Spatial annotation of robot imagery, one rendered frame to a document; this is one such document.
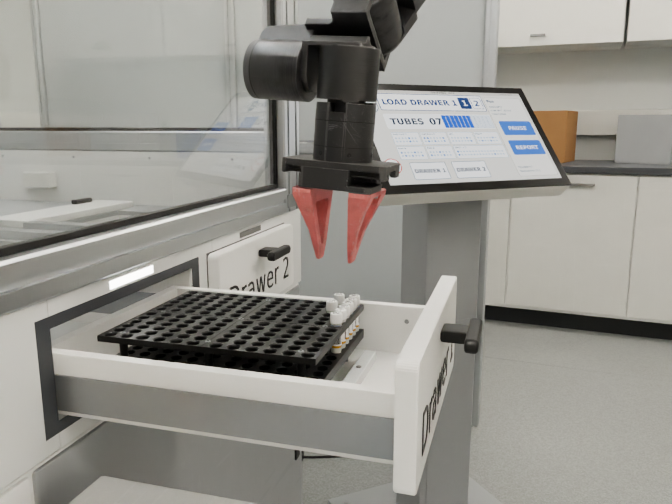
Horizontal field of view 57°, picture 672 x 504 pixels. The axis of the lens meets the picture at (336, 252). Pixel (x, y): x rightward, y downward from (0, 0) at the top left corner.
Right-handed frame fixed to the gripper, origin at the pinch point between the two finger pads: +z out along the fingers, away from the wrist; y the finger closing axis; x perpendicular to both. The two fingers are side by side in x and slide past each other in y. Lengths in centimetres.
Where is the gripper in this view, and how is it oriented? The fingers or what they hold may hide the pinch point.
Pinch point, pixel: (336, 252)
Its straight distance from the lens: 61.9
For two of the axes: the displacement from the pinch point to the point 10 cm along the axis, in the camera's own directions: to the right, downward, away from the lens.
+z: -0.7, 9.7, 2.3
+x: -3.1, 2.0, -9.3
